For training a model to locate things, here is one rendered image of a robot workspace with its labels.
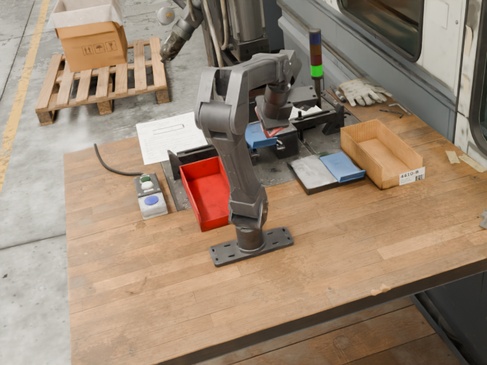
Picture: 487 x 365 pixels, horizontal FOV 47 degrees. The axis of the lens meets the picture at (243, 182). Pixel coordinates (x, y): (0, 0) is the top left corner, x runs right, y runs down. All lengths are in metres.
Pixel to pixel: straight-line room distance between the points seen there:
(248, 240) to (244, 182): 0.16
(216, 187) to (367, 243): 0.47
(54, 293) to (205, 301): 1.65
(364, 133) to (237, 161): 0.65
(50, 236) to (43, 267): 0.26
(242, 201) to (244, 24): 0.49
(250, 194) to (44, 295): 1.77
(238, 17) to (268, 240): 0.58
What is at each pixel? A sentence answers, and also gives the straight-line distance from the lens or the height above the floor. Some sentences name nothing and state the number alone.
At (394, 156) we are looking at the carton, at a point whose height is 0.91.
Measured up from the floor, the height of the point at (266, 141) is 1.01.
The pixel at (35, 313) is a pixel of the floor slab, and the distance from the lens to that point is 2.76.
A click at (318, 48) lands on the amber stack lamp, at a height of 1.14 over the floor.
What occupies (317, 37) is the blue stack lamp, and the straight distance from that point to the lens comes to 1.76.
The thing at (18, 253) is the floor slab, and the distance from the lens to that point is 3.17.
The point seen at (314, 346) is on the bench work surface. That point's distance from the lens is 2.01.
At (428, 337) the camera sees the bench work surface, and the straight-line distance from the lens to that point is 2.06.
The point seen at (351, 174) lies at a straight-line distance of 1.49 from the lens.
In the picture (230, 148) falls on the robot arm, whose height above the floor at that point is 1.21.
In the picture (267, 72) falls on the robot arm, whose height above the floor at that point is 1.30.
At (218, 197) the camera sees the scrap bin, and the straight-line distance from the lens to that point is 1.53.
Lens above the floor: 1.77
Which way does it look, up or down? 33 degrees down
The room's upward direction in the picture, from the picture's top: 8 degrees counter-clockwise
